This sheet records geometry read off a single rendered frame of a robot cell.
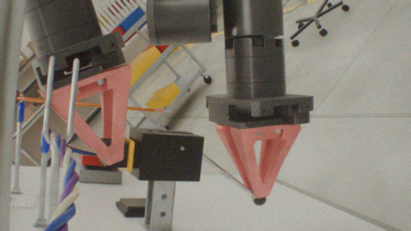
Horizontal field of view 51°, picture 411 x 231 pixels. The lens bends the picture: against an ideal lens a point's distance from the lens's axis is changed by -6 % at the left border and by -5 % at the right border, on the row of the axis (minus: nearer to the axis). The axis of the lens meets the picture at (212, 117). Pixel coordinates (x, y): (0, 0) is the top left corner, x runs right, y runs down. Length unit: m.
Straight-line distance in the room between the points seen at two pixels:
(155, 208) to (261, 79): 0.15
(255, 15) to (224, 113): 0.10
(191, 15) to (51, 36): 0.13
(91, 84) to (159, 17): 0.10
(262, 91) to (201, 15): 0.09
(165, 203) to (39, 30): 0.18
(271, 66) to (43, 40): 0.20
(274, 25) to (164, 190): 0.18
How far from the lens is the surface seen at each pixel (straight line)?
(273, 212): 0.53
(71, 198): 0.17
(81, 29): 0.36
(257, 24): 0.41
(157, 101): 4.53
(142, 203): 0.47
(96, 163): 0.58
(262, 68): 0.41
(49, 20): 0.36
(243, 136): 0.40
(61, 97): 0.34
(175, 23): 0.41
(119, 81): 0.35
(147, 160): 0.38
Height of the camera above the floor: 1.23
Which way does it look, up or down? 19 degrees down
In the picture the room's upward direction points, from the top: 42 degrees counter-clockwise
